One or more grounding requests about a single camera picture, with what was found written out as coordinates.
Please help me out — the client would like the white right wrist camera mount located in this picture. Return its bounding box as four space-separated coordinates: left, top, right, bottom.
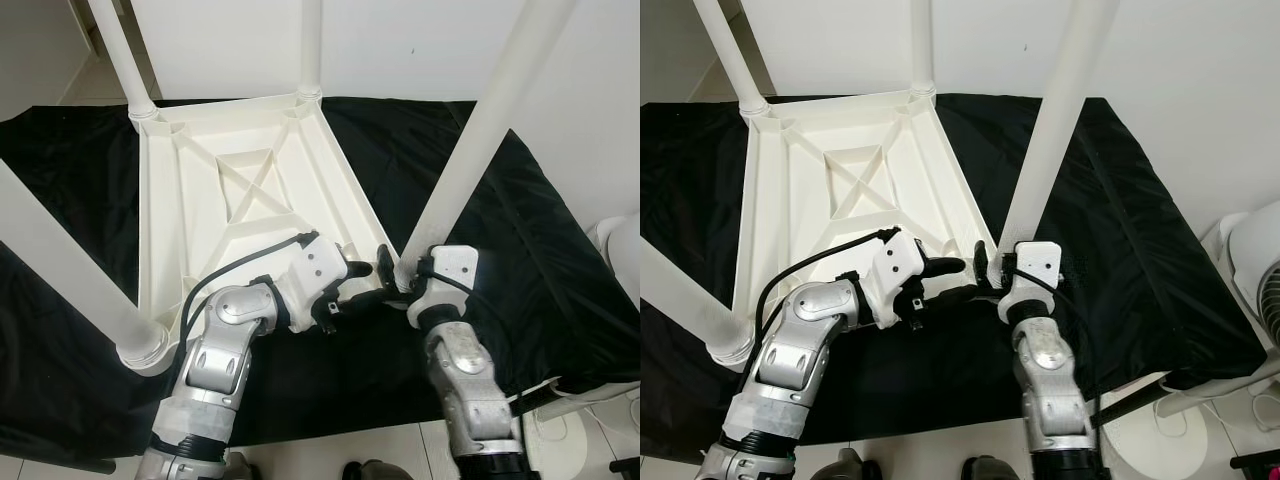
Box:
998 240 1063 321
405 245 478 326

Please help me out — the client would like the grey right robot foot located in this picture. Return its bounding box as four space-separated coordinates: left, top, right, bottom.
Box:
960 456 1019 480
345 460 411 480

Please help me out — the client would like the black metal table leg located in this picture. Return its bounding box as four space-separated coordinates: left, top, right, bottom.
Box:
1095 385 1171 431
40 455 117 475

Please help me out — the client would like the white plastic table top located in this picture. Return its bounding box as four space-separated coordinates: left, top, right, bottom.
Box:
705 88 1006 373
118 90 413 376

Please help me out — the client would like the black table cloth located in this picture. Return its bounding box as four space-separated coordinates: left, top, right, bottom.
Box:
0 95 641 461
640 93 1266 461

